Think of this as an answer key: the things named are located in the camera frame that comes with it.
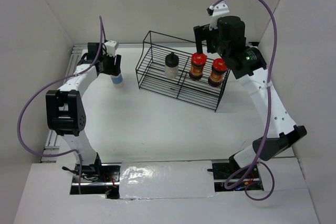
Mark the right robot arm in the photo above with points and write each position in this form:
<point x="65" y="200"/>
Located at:
<point x="251" y="71"/>

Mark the red lid jar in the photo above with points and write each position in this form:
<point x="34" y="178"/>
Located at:
<point x="198" y="62"/>
<point x="219" y="68"/>

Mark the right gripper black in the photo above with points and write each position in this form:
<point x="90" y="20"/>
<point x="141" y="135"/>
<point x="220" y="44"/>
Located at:
<point x="201" y="32"/>

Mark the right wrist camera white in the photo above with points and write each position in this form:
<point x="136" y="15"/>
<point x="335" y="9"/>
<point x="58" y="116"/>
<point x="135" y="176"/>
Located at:
<point x="215" y="12"/>

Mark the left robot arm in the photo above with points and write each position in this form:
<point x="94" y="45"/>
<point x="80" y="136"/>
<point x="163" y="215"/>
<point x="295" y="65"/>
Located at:
<point x="65" y="111"/>

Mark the black lid white bottle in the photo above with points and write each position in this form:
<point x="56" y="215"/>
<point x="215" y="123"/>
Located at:
<point x="171" y="65"/>

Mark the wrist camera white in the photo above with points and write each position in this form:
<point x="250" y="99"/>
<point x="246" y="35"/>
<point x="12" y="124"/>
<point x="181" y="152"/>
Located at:
<point x="111" y="46"/>
<point x="215" y="12"/>

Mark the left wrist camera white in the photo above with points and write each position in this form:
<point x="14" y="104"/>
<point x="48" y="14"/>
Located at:
<point x="111" y="46"/>

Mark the black wire rack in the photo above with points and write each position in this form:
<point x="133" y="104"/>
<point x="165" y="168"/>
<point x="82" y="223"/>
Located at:
<point x="150" y="71"/>

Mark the silver lid blue label bottle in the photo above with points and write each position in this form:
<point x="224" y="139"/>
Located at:
<point x="117" y="81"/>

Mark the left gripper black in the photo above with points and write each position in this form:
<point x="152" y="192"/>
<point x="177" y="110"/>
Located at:
<point x="114" y="70"/>

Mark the white glossy tape sheet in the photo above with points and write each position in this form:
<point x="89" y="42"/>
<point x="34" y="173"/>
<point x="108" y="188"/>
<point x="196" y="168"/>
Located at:
<point x="166" y="180"/>

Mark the aluminium rail frame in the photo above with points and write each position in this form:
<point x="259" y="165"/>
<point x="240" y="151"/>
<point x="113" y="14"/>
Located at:
<point x="117" y="123"/>

